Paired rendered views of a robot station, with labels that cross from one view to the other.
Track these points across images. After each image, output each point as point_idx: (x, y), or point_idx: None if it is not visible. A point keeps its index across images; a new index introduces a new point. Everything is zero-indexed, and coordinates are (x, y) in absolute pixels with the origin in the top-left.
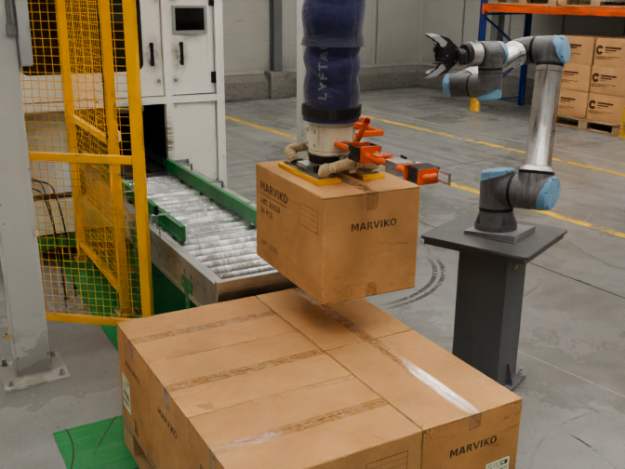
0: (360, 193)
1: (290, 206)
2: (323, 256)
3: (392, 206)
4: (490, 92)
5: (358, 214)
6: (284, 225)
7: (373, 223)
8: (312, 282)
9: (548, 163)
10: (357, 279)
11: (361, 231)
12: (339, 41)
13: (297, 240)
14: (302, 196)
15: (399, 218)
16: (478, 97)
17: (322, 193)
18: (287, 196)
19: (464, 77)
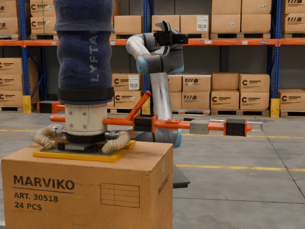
0: (159, 158)
1: (81, 190)
2: (150, 226)
3: (167, 164)
4: (181, 66)
5: (159, 178)
6: (68, 212)
7: (163, 183)
8: None
9: (172, 116)
10: None
11: (160, 192)
12: (106, 25)
13: (96, 221)
14: (107, 176)
15: (169, 173)
16: (172, 71)
17: (135, 166)
18: (75, 181)
19: (158, 57)
